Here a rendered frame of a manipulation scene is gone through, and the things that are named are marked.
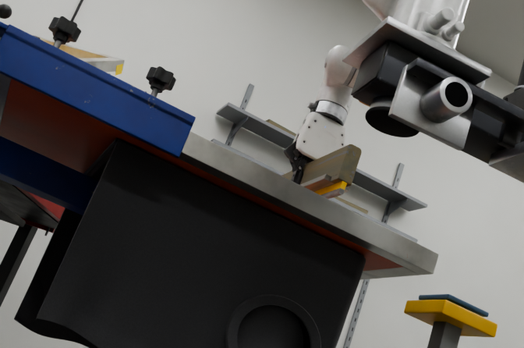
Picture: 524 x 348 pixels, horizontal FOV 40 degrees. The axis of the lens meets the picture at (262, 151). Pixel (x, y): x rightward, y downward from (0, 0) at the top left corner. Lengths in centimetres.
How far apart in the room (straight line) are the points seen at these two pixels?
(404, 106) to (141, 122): 41
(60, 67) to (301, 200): 42
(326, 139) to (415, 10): 56
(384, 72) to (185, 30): 284
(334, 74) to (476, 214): 291
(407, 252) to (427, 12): 44
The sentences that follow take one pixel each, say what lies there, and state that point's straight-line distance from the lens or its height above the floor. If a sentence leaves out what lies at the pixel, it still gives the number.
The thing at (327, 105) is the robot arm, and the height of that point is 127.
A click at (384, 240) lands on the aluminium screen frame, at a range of 123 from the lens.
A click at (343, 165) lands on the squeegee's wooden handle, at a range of 132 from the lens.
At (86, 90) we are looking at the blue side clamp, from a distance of 108.
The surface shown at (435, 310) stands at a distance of 143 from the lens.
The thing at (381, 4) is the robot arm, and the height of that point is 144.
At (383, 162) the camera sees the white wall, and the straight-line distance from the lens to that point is 401.
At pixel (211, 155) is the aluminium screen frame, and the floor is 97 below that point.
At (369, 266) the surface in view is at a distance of 136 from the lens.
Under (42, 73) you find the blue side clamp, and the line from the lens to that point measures 108.
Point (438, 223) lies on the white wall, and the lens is 415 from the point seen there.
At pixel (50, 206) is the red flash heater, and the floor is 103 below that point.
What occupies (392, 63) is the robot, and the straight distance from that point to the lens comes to 95.
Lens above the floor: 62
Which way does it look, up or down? 20 degrees up
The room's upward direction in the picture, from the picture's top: 21 degrees clockwise
